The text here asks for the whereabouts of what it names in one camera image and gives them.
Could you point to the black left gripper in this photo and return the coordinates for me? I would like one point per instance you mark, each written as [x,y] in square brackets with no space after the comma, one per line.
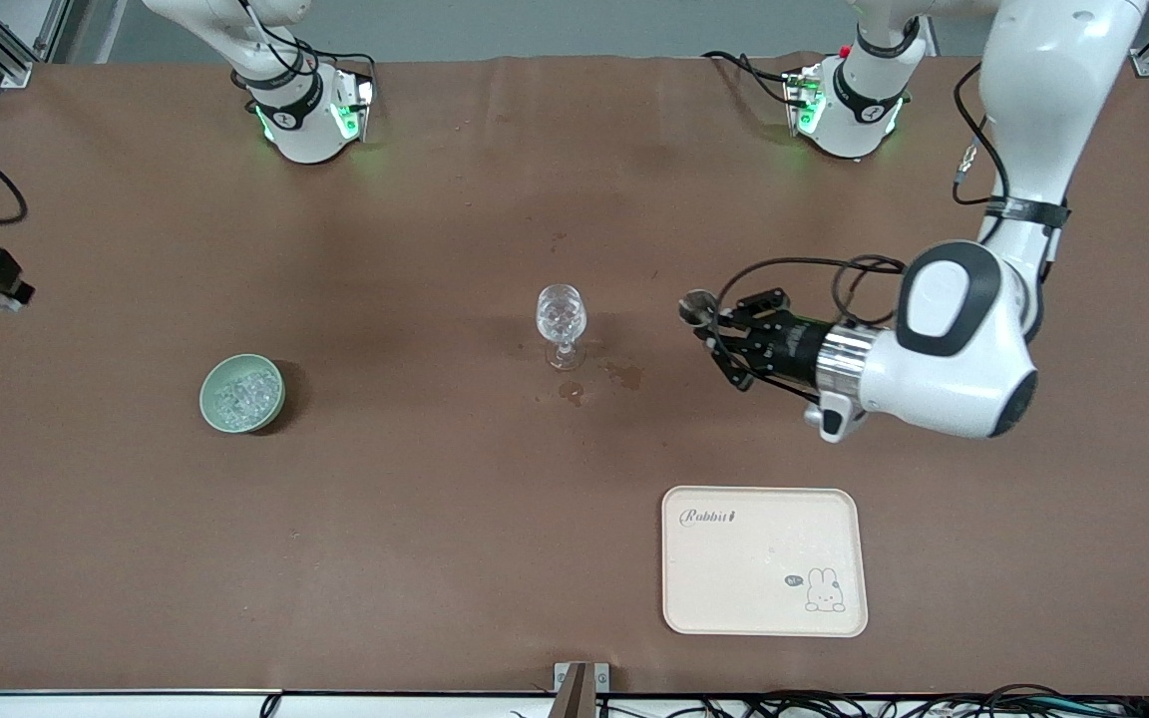
[792,346]

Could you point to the steel double jigger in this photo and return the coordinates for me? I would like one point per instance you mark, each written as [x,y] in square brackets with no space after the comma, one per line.
[697,307]

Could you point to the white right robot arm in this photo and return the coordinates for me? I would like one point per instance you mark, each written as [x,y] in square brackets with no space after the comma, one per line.
[300,120]

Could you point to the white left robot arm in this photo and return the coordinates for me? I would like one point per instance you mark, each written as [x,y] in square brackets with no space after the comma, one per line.
[963,339]

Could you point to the clear stemmed wine glass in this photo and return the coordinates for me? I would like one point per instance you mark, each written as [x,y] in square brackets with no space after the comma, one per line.
[562,314]

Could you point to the clear ice cubes pile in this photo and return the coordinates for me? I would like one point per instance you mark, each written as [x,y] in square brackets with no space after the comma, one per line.
[243,394]

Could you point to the cream rabbit print tray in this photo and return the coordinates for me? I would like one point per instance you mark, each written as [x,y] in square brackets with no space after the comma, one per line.
[754,588]

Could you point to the pale green ceramic bowl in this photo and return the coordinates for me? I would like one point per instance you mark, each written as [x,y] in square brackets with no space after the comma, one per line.
[220,414]

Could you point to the brown table cover sheet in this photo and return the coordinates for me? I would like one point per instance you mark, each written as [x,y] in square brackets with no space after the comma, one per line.
[435,519]

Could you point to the metal table edge bracket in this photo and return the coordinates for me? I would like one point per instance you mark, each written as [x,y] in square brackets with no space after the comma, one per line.
[579,688]

